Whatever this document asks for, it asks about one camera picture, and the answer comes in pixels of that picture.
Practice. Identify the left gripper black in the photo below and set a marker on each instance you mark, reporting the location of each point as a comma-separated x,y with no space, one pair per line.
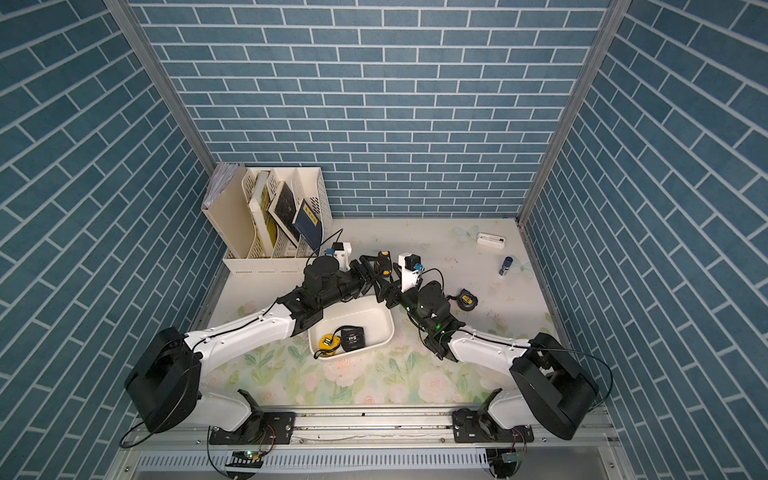
364,276

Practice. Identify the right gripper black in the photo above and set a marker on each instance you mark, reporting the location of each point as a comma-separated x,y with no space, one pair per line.
391,289

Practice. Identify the black yellow tape measure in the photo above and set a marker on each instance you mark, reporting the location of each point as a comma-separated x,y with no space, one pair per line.
384,265

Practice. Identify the black square tape measure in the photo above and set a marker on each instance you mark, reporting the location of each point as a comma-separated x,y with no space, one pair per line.
352,338

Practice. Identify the round black tape measure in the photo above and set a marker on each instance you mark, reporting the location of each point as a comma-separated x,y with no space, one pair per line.
466,301

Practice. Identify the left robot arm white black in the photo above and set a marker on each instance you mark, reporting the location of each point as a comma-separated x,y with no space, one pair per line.
166,386

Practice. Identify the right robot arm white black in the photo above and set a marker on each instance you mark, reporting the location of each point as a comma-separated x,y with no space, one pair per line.
553,390

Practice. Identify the white plastic storage box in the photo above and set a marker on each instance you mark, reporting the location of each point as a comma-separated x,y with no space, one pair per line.
366,312

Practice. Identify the dark blue book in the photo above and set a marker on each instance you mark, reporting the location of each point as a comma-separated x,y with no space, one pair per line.
308,225

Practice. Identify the black book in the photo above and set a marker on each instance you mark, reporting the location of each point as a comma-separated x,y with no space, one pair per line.
283,210

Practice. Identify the white stapler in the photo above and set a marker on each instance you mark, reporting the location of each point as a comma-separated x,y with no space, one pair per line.
491,240

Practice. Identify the beige desktop file organizer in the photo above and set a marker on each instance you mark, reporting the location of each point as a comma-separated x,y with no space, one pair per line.
232,220

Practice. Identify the white yellow book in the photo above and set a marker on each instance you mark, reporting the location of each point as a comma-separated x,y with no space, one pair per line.
265,226

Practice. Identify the paper stack in organizer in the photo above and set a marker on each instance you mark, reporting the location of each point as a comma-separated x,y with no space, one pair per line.
221,177

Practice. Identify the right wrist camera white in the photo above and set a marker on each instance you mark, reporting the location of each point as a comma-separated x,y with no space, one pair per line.
410,270

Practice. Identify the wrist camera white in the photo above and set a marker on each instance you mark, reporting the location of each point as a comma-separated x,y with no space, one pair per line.
410,270
341,252

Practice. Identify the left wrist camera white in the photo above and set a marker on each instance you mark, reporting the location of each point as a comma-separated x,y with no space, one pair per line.
341,252

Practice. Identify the aluminium mounting rail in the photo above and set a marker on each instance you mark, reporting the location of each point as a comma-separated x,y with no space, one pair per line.
380,426

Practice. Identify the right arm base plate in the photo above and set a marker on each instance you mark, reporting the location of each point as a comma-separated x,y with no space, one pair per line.
474,426

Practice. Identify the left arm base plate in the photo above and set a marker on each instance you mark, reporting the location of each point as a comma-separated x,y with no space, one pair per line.
266,428

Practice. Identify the white ventilated cable duct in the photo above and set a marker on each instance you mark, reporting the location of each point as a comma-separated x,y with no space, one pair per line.
317,460

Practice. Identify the right corner aluminium post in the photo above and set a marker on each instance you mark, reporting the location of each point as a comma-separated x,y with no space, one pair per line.
593,60

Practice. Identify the corner aluminium post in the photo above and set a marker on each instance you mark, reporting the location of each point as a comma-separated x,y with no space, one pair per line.
140,43
593,60

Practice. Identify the left corner aluminium post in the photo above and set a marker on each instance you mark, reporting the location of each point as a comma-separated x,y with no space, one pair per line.
140,43

